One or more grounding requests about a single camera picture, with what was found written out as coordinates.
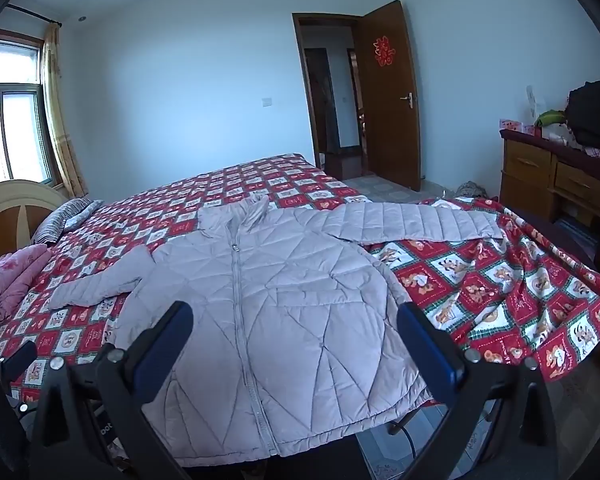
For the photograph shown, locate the green item on dresser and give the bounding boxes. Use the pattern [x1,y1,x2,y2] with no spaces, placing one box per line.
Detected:
[534,110,566,128]

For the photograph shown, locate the red paper door decoration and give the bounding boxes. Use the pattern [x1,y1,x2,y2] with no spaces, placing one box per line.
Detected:
[373,36,396,67]

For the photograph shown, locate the brown wooden door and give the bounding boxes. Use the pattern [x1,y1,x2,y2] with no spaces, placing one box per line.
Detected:
[355,0,422,191]

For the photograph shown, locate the window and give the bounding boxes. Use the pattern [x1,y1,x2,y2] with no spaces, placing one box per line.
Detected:
[0,29,60,186]

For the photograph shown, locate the striped grey pillow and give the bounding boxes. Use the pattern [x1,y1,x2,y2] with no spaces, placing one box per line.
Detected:
[31,197,104,245]

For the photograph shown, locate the silver door handle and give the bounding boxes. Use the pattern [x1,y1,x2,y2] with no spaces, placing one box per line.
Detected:
[400,92,414,108]

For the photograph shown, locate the pink folded blanket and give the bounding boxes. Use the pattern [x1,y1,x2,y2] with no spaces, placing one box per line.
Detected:
[0,244,52,322]

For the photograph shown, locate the red christmas patterned bedspread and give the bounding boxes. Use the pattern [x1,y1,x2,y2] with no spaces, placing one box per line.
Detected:
[0,154,600,401]

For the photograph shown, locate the light pink quilted jacket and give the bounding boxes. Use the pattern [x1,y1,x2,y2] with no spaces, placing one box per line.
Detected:
[48,197,501,467]

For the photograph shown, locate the black bag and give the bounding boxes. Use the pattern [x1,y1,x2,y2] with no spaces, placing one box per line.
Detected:
[565,80,600,149]

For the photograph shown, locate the dark wooden door frame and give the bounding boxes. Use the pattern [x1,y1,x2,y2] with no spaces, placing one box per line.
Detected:
[292,13,368,180]

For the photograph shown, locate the beige wooden headboard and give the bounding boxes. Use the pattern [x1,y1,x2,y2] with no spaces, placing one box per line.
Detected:
[0,180,67,257]

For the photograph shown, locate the yellow curtain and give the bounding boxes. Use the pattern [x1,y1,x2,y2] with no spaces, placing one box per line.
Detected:
[41,23,88,198]

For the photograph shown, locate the wooden dresser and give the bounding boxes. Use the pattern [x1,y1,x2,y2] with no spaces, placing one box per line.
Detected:
[500,129,600,223]

